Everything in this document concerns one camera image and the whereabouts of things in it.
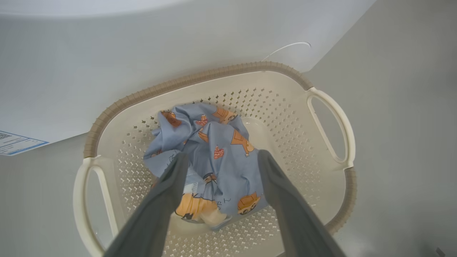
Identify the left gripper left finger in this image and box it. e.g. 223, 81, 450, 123
104, 153, 190, 257

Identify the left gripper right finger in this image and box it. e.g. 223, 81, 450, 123
258, 149, 346, 257

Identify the blue bear print garment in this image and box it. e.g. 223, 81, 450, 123
143, 103, 269, 216

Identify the cream perforated laundry basket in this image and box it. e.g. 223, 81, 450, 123
73, 61, 357, 257

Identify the blue energy label sticker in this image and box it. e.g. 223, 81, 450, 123
0, 130, 49, 156

